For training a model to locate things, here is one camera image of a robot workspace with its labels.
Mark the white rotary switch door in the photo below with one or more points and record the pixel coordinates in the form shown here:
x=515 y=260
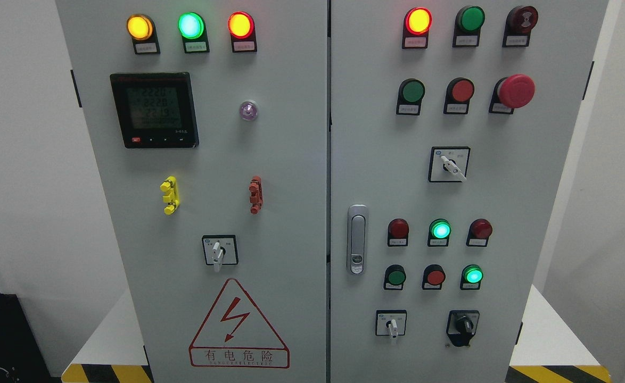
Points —
x=220 y=250

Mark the yellow indicator light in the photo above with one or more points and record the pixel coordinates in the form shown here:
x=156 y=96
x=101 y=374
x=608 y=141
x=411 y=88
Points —
x=143 y=34

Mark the red terminal clip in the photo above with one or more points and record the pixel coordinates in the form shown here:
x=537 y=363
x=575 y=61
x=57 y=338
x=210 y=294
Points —
x=256 y=197

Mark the dark red indicator left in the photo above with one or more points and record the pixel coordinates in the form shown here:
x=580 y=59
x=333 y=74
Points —
x=397 y=233

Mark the dark red indicator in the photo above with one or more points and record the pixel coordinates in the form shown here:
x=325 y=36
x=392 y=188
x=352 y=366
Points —
x=479 y=233
x=397 y=233

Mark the small clear lamp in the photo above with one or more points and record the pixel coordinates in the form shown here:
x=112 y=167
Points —
x=248 y=110

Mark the green push button lower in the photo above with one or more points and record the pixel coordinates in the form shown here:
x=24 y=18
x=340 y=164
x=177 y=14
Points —
x=394 y=277

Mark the left grey cabinet door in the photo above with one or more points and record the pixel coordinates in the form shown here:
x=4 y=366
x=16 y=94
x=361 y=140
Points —
x=282 y=249

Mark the grey cabinet door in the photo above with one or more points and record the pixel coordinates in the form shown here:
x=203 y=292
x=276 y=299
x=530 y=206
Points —
x=382 y=160
x=282 y=249

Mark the lit green indicator middle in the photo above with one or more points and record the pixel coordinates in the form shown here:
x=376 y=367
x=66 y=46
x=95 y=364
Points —
x=439 y=233

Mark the green push button upper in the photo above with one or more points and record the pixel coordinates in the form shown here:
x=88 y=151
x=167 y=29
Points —
x=410 y=95

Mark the yellow terminal clip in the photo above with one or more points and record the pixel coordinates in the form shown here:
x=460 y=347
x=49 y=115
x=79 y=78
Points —
x=169 y=189

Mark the red push button lower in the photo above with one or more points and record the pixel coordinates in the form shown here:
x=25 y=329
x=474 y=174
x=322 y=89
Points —
x=433 y=277

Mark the red push button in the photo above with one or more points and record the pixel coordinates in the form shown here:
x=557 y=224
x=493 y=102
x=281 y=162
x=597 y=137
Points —
x=433 y=277
x=458 y=94

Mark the right grey cabinet door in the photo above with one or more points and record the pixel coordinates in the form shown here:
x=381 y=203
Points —
x=382 y=160

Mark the red electric hazard sticker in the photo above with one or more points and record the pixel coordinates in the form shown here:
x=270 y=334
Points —
x=236 y=334

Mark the dark red indicator right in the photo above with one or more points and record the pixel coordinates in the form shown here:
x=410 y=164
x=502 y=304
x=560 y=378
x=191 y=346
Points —
x=479 y=233

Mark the black digital power meter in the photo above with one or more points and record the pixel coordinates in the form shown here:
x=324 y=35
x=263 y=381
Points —
x=155 y=110

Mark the red push button upper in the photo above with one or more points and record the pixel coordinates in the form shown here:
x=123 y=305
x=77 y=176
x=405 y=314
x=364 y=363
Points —
x=458 y=94

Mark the lit green push button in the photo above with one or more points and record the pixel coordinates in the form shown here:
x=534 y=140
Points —
x=471 y=277

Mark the red indicator light top left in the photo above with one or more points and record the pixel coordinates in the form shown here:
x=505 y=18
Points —
x=242 y=32

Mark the lit red indicator right door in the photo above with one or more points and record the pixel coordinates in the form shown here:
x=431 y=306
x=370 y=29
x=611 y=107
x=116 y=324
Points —
x=416 y=26

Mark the green indicator light top left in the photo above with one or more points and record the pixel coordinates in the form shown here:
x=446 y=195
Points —
x=193 y=31

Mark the red emergency stop button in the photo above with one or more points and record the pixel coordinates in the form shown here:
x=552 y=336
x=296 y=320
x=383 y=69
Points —
x=512 y=92

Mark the green indicator top right door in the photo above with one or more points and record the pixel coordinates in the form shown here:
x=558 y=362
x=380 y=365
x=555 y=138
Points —
x=468 y=23

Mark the white platform with hazard stripes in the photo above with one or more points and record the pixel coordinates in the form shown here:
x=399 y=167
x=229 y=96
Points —
x=547 y=350

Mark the dark red buzzer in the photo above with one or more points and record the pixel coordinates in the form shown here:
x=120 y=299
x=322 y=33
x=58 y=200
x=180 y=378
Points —
x=518 y=26

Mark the black box with antenna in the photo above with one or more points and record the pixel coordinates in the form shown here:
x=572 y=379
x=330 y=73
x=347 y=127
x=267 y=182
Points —
x=20 y=358

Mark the silver door handle lock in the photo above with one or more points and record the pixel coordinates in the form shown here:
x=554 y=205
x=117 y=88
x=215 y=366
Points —
x=356 y=238

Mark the white rotary switch upper right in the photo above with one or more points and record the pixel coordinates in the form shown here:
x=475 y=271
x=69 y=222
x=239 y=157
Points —
x=449 y=163

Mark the white rotary switch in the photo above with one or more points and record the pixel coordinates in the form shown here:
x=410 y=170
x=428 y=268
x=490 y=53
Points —
x=391 y=323
x=449 y=163

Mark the white rotary switch lower right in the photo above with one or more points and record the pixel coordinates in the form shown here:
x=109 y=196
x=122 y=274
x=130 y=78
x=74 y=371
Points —
x=391 y=323

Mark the black rotary switch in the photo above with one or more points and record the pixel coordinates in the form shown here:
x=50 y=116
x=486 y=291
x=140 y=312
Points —
x=461 y=326

